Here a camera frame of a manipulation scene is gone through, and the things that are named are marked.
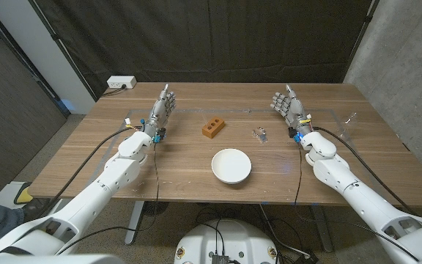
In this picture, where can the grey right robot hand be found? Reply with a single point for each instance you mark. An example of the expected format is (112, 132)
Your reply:
(293, 110)

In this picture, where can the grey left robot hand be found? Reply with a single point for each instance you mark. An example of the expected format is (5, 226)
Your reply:
(158, 113)

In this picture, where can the clear plastic test tube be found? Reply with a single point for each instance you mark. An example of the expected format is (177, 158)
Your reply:
(205, 120)

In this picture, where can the brown block with holes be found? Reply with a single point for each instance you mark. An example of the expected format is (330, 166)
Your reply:
(212, 128)

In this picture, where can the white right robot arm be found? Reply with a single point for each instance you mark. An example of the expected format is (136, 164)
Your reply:
(343, 179)

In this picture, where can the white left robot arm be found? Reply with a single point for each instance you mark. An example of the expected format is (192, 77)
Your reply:
(115, 176)

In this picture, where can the white round dish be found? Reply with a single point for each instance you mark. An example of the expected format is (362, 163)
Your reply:
(231, 165)

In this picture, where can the small clear crumpled plastic piece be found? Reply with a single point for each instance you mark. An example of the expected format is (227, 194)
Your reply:
(260, 135)

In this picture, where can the white power strip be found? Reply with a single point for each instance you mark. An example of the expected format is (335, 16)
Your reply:
(121, 81)

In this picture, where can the clear glass flask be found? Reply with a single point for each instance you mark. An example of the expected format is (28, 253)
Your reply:
(344, 133)

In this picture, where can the black backdrop curtain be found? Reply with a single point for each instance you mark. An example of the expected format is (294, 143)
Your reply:
(214, 40)

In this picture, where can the black round floor disk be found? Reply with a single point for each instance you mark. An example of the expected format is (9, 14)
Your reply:
(156, 208)

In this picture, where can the white table leg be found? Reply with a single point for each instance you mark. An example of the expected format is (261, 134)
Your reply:
(135, 223)

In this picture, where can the grey table leg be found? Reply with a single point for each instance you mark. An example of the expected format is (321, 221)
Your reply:
(322, 229)

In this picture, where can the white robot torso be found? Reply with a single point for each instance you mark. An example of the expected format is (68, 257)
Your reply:
(233, 238)

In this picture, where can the dark grey door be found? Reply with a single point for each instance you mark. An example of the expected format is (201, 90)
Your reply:
(9, 110)

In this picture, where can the black power adapter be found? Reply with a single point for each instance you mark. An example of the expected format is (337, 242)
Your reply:
(306, 258)

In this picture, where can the yellow and black floor object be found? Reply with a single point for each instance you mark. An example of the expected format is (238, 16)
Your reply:
(24, 196)

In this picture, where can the grey finned device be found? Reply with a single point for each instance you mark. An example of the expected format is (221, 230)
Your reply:
(220, 259)

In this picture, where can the white floor base plate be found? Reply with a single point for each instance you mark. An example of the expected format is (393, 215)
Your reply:
(6, 194)

